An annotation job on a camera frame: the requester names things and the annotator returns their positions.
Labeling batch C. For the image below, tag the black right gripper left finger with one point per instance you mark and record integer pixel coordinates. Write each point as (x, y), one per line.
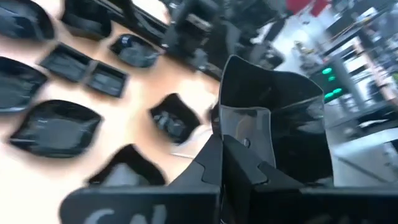
(186, 205)

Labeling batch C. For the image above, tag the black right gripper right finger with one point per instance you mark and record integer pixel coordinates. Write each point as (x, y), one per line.
(280, 205)

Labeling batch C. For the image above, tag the wavy square black mini plate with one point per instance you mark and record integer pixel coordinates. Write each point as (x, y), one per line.
(280, 93)
(174, 119)
(133, 168)
(87, 18)

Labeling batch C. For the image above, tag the leaf-shaped black mini plate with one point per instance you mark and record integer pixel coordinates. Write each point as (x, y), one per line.
(56, 129)
(25, 18)
(18, 85)
(133, 51)

